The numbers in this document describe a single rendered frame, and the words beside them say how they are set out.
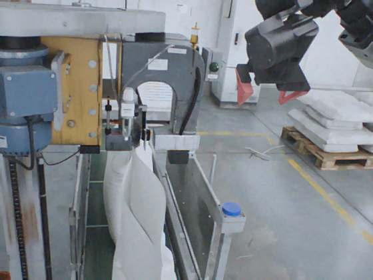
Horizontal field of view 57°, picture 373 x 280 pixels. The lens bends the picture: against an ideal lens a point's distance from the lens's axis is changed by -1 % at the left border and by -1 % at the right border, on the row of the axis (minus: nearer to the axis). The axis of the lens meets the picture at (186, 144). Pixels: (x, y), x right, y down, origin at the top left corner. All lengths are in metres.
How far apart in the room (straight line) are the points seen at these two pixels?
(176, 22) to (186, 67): 2.78
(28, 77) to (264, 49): 0.46
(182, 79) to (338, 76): 5.44
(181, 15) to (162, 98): 0.90
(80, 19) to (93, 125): 0.34
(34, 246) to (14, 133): 0.61
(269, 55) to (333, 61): 5.67
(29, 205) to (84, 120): 0.38
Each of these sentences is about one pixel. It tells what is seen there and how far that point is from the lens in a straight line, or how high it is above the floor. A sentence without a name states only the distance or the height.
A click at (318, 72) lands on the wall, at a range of 6.14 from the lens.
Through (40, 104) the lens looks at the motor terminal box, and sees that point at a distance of 0.79.
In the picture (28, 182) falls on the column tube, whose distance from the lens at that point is 1.23.
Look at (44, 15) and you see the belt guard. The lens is 0.82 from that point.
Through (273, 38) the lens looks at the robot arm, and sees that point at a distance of 0.57.
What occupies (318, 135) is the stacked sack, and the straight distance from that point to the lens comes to 3.64.
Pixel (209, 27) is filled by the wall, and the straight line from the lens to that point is 5.24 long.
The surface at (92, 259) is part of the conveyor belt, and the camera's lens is 1.63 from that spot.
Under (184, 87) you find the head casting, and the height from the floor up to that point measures 1.22.
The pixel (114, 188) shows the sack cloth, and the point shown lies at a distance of 1.49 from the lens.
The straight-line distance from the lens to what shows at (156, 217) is 0.93.
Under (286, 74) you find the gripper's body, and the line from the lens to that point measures 0.67.
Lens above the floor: 1.49
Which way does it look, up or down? 24 degrees down
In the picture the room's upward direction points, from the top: 7 degrees clockwise
